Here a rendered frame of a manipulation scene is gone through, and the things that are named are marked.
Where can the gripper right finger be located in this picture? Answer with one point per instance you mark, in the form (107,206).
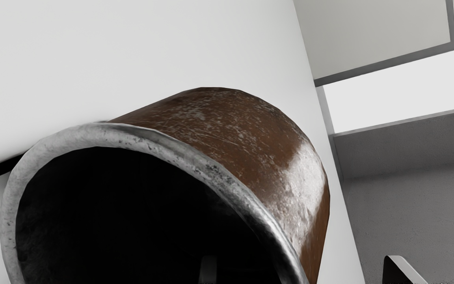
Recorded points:
(397,273)

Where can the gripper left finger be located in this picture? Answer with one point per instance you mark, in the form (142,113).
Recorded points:
(207,271)

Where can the brown mug with grey rim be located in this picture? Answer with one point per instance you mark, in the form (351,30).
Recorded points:
(242,138)

